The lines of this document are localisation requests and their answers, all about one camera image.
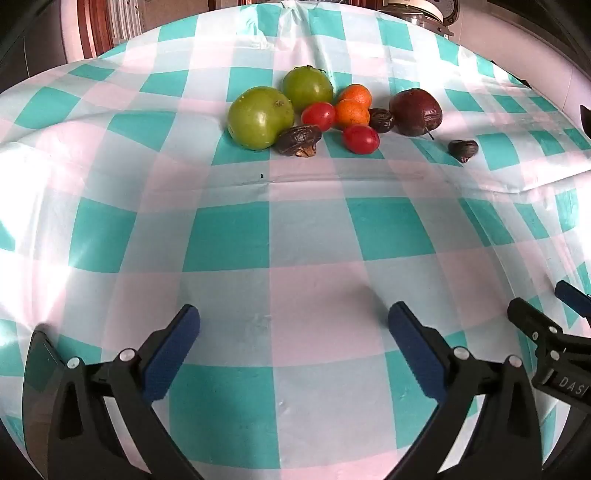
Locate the small orange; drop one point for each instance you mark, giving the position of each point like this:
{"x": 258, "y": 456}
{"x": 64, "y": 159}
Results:
{"x": 351, "y": 114}
{"x": 356, "y": 94}

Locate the teal pink checked tablecloth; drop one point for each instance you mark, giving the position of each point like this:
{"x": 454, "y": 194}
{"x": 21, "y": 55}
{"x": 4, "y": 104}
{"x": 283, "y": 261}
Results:
{"x": 314, "y": 240}

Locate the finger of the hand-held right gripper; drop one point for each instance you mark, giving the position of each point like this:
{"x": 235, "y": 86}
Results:
{"x": 531, "y": 318}
{"x": 575, "y": 300}

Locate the small green tomato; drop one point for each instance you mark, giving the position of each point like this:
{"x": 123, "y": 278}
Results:
{"x": 307, "y": 88}

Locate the dark wrinkled round fruit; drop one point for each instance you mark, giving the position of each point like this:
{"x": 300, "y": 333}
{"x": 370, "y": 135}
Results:
{"x": 463, "y": 150}
{"x": 381, "y": 121}

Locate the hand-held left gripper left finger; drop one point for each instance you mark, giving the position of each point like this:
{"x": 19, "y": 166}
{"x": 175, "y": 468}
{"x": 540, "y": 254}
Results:
{"x": 171, "y": 353}

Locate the red cherry tomato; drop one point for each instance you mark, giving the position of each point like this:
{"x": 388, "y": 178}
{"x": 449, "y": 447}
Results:
{"x": 361, "y": 138}
{"x": 318, "y": 116}

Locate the dark red wrinkled fruit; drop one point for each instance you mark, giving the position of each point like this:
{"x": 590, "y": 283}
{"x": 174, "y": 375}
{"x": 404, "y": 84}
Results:
{"x": 414, "y": 112}

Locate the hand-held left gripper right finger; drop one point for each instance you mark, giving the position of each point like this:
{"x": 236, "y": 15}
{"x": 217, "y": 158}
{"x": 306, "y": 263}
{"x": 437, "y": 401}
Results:
{"x": 415, "y": 353}

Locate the large green tomato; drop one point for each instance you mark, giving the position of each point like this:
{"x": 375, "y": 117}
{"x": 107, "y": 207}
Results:
{"x": 258, "y": 119}

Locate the brown wooden frame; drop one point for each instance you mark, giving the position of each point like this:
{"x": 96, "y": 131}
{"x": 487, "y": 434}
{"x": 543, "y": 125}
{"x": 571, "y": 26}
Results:
{"x": 94, "y": 27}

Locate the dark wrinkled oblong fruit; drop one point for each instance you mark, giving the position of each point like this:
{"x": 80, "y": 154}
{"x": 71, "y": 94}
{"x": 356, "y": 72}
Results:
{"x": 298, "y": 140}

